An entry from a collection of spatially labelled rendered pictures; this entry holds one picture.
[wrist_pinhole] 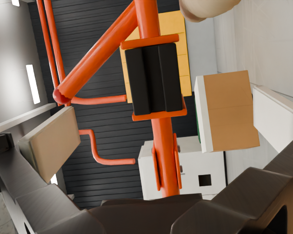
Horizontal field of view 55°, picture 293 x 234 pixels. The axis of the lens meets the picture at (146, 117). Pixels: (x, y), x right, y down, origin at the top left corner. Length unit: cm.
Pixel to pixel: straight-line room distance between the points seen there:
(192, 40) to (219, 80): 539
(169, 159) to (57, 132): 17
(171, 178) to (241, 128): 194
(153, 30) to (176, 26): 731
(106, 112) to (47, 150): 1115
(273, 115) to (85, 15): 1122
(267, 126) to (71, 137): 13
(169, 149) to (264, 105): 16
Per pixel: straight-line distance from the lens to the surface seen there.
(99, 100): 817
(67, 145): 20
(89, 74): 34
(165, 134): 32
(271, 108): 18
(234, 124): 226
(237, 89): 232
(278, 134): 17
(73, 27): 1145
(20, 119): 939
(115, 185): 1229
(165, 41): 29
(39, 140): 16
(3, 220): 658
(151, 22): 30
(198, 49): 766
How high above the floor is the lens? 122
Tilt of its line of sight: 6 degrees up
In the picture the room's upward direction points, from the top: 96 degrees counter-clockwise
